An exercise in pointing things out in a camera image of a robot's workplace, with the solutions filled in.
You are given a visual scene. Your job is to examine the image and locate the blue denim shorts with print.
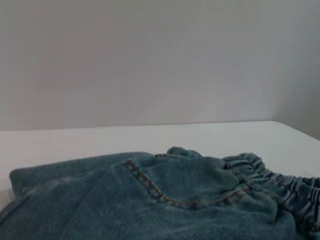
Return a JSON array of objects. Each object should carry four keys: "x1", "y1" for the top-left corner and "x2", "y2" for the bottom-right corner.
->
[{"x1": 0, "y1": 146, "x2": 320, "y2": 240}]

